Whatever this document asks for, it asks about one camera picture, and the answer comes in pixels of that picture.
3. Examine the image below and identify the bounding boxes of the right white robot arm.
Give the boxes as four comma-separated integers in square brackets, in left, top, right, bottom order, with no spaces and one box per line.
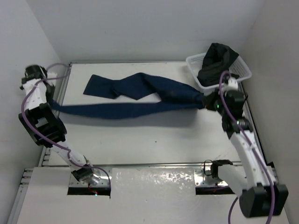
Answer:
[203,89,289,223]

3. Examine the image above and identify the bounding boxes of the aluminium table frame rail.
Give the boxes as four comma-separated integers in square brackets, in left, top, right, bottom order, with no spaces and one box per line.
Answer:
[38,63,72,167]

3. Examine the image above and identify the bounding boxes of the metal base plate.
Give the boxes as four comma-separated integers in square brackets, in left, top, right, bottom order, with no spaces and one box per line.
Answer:
[193,168,228,188]
[69,171,111,188]

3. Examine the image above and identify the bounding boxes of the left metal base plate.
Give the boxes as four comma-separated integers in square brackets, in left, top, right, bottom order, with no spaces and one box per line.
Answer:
[69,171,111,188]

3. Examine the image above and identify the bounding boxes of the dark blue denim trousers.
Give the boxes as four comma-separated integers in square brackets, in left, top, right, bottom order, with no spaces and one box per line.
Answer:
[51,73,204,119]

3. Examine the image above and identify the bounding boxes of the black trousers in basket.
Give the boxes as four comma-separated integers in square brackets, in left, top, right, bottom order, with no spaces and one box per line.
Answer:
[197,43,239,87]

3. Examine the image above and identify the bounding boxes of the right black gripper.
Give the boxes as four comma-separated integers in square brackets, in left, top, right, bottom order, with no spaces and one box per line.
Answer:
[201,87,229,118]

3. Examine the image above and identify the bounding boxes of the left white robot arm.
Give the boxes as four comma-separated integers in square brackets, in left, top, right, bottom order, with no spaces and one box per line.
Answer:
[19,64,95,185]

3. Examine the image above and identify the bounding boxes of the white plastic basket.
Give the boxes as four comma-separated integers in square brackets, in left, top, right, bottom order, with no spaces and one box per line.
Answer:
[185,52,252,95]

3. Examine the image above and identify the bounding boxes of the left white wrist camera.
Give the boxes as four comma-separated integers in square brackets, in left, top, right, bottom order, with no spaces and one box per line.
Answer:
[47,72,58,81]

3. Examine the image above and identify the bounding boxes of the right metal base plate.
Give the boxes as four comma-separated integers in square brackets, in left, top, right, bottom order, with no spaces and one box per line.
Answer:
[193,168,228,188]

